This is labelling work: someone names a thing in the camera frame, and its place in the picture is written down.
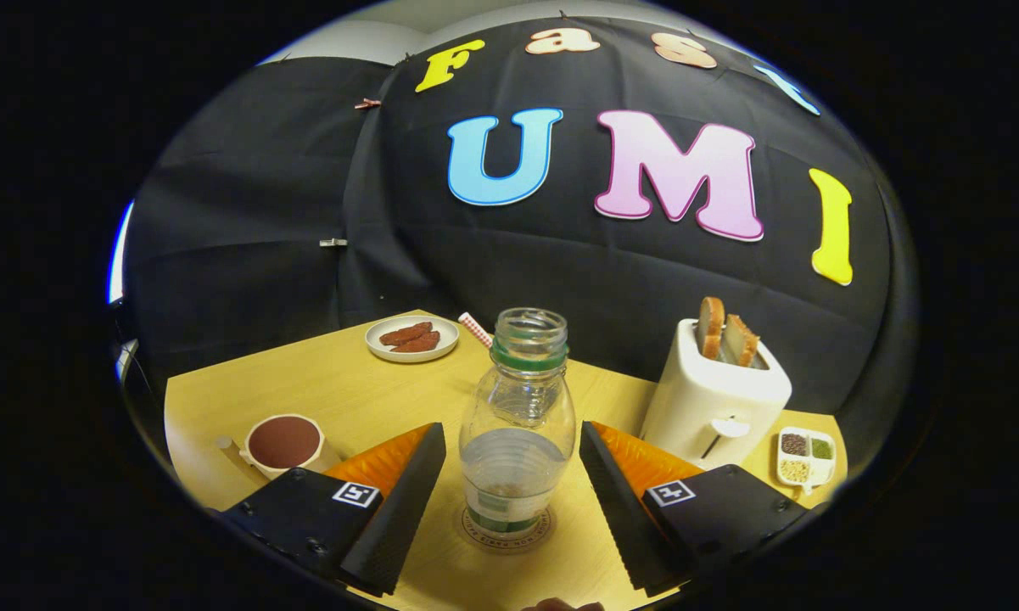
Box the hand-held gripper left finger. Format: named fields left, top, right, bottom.
left=212, top=422, right=448, bottom=597

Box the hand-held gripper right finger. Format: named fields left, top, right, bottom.
left=579, top=421, right=828, bottom=597

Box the clear plastic juice bottle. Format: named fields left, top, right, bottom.
left=459, top=307, right=578, bottom=544

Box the round cork coaster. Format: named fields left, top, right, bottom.
left=456, top=501, right=557, bottom=554

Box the cream cup with wooden handle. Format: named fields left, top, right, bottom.
left=215, top=413, right=340, bottom=480

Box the wooden table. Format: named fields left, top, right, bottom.
left=164, top=310, right=849, bottom=611

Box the white toaster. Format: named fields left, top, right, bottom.
left=641, top=318, right=793, bottom=470

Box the small white plate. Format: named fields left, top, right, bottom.
left=365, top=315, right=461, bottom=364

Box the white divided grain dish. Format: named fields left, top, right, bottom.
left=775, top=426, right=837, bottom=495

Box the red striped straw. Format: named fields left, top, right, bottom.
left=458, top=311, right=495, bottom=349

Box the toast slice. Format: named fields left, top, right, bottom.
left=724, top=314, right=761, bottom=367
left=697, top=296, right=726, bottom=361

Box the black backdrop cloth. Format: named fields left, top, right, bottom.
left=123, top=15, right=921, bottom=476

